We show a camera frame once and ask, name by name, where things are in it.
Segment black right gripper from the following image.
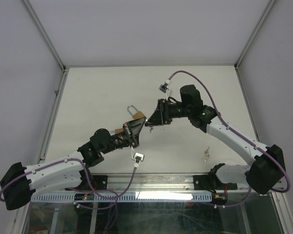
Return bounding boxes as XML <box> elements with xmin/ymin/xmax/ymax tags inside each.
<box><xmin>145</xmin><ymin>99</ymin><xmax>191</xmax><ymax>127</ymax></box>

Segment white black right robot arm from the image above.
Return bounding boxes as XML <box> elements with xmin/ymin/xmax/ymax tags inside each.
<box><xmin>145</xmin><ymin>85</ymin><xmax>286</xmax><ymax>195</ymax></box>

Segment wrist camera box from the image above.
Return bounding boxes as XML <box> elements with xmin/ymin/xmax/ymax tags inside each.
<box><xmin>130</xmin><ymin>147</ymin><xmax>145</xmax><ymax>168</ymax></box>
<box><xmin>159</xmin><ymin>79</ymin><xmax>172</xmax><ymax>100</ymax></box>

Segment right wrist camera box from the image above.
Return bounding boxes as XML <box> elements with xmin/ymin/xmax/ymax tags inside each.
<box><xmin>159</xmin><ymin>79</ymin><xmax>172</xmax><ymax>100</ymax></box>

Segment aluminium frame post right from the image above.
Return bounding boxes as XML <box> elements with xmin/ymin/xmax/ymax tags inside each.
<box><xmin>234</xmin><ymin>0</ymin><xmax>279</xmax><ymax>71</ymax></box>

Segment aluminium frame post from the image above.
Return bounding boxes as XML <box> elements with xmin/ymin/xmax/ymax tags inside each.
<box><xmin>21</xmin><ymin>0</ymin><xmax>69</xmax><ymax>74</ymax></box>
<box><xmin>234</xmin><ymin>0</ymin><xmax>279</xmax><ymax>71</ymax></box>

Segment aluminium frame post left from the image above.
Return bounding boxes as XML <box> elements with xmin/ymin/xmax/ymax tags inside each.
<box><xmin>21</xmin><ymin>0</ymin><xmax>69</xmax><ymax>74</ymax></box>

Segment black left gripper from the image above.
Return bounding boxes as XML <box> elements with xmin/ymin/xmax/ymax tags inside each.
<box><xmin>102</xmin><ymin>117</ymin><xmax>147</xmax><ymax>155</ymax></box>

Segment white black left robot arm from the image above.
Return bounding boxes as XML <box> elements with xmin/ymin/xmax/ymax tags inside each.
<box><xmin>0</xmin><ymin>117</ymin><xmax>146</xmax><ymax>211</ymax></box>

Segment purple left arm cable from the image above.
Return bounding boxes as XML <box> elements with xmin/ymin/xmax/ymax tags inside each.
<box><xmin>0</xmin><ymin>158</ymin><xmax>140</xmax><ymax>210</ymax></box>

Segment large brass padlock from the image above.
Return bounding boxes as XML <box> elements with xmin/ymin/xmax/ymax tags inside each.
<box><xmin>109</xmin><ymin>128</ymin><xmax>124</xmax><ymax>134</ymax></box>

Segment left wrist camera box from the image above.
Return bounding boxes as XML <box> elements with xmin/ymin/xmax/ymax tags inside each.
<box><xmin>130</xmin><ymin>147</ymin><xmax>145</xmax><ymax>168</ymax></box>

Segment slotted cable duct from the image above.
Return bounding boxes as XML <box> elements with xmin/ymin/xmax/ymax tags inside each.
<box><xmin>31</xmin><ymin>192</ymin><xmax>212</xmax><ymax>203</ymax></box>

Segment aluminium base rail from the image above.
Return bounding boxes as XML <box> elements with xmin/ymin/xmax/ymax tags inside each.
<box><xmin>63</xmin><ymin>173</ymin><xmax>284</xmax><ymax>193</ymax></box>

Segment long-shackle brass padlock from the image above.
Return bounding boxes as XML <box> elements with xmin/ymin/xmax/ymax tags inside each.
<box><xmin>127</xmin><ymin>105</ymin><xmax>146</xmax><ymax>120</ymax></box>

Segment silver key pair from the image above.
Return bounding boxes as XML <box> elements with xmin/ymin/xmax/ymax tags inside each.
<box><xmin>202</xmin><ymin>147</ymin><xmax>210</xmax><ymax>162</ymax></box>

